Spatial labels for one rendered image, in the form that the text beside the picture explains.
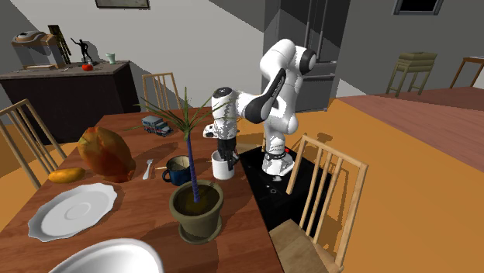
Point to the white bowl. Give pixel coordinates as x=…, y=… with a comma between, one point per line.
x=113, y=259

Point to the white scalloped plate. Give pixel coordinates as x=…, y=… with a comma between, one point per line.
x=73, y=211

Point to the olive green chair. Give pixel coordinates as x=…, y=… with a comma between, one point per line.
x=412, y=70

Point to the white mug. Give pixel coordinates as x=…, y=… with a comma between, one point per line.
x=222, y=170

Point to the yellow mango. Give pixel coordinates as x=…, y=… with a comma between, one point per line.
x=67, y=175

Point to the framed wall picture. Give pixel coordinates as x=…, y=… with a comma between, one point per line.
x=121, y=3

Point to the wooden side table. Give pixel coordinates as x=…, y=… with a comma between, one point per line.
x=469, y=70

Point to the dark kitchen counter cabinet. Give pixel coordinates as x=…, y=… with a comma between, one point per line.
x=68, y=102

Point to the dark framed window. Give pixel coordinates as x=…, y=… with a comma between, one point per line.
x=417, y=5

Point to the wooden dining table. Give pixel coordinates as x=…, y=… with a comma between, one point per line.
x=143, y=219

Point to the grey refrigerator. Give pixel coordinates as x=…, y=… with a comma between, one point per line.
x=306, y=53

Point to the wooden slat-back chair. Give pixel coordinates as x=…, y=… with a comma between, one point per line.
x=22, y=132
x=314, y=242
x=160, y=90

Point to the black robot stand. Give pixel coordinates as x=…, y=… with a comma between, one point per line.
x=281, y=193

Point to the dark blue enamel mug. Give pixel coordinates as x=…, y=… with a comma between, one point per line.
x=177, y=172

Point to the white spoon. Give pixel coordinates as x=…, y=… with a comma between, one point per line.
x=147, y=170

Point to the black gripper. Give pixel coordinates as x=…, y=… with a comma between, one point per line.
x=226, y=147

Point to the potted palm plant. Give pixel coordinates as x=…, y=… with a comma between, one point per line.
x=196, y=215

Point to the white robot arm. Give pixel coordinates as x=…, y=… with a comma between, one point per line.
x=281, y=94

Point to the toy ambulance van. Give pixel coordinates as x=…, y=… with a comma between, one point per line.
x=155, y=125

